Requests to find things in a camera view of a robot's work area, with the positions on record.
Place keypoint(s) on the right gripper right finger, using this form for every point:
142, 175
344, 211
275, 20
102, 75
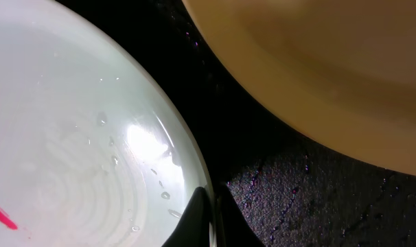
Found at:
235, 230

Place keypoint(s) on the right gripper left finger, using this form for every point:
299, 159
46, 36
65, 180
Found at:
192, 229

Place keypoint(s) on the light blue plate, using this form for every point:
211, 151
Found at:
92, 151

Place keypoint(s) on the yellow plate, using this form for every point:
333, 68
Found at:
342, 72

